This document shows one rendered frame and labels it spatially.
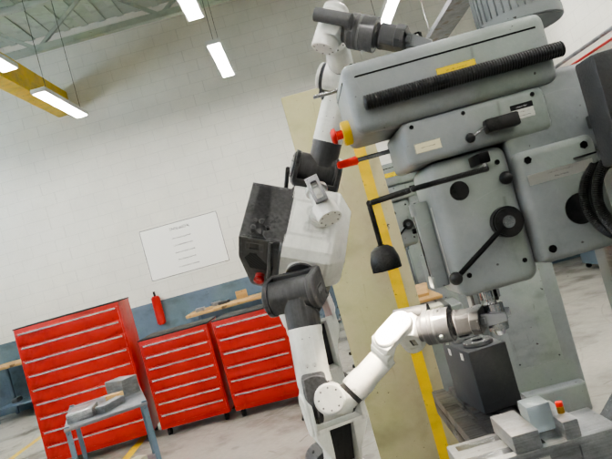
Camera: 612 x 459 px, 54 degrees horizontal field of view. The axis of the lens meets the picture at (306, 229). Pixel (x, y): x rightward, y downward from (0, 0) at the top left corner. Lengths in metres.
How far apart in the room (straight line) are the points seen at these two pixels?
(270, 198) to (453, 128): 0.59
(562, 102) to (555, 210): 0.25
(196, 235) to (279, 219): 8.98
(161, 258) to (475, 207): 9.57
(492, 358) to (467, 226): 0.58
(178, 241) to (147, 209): 0.76
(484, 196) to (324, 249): 0.46
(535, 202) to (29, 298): 10.63
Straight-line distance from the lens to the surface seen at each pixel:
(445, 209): 1.40
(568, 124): 1.50
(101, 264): 11.07
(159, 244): 10.78
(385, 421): 3.35
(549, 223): 1.45
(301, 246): 1.63
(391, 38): 1.53
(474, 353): 1.86
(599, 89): 1.26
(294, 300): 1.56
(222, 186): 10.61
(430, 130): 1.39
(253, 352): 6.09
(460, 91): 1.42
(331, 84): 1.80
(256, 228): 1.66
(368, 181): 3.21
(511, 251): 1.44
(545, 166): 1.45
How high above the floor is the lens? 1.53
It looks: 1 degrees up
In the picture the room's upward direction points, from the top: 15 degrees counter-clockwise
